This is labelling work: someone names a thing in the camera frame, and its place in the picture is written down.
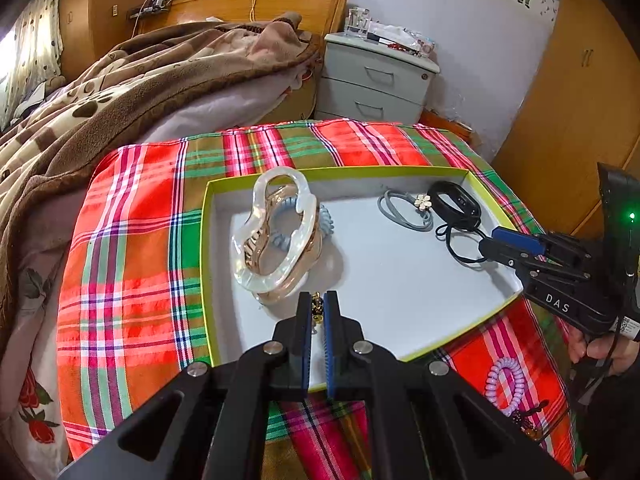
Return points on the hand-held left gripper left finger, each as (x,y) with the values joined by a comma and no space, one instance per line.
(304,345)

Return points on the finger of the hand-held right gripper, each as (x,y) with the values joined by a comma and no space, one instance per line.
(515,239)
(505,255)

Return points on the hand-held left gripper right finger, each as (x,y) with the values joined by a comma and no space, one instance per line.
(330,350)

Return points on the gold rhinestone hair clip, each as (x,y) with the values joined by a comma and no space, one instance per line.
(317,310)

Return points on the wide black band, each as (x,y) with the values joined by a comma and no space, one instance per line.
(442,207)

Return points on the yellow-green cardboard box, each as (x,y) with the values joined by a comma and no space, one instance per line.
(400,285)

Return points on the large translucent hair claw clip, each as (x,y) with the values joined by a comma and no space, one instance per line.
(255,260)

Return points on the person's right forearm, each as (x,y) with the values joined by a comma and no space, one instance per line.
(615,425)

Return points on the person's right hand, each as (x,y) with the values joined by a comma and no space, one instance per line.
(580,347)

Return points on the red green plaid cloth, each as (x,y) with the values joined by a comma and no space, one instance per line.
(135,260)

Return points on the grey nightstand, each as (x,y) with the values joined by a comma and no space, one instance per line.
(370,75)

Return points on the clear plastic bag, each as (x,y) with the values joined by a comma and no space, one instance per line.
(405,40)

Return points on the mauve bed cover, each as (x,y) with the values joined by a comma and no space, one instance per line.
(200,115)

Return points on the clear glass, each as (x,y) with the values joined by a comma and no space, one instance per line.
(357,22)

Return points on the white rose print bed sheet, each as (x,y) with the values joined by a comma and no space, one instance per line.
(35,420)

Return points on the brown patterned blanket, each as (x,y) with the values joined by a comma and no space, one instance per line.
(125,85)

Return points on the wooden headboard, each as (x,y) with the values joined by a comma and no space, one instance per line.
(225,7)

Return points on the power strip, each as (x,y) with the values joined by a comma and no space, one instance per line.
(150,7)

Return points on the tall wooden wardrobe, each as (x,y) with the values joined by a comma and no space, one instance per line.
(100,15)

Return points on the dotted curtain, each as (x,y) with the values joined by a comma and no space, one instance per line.
(40,35)

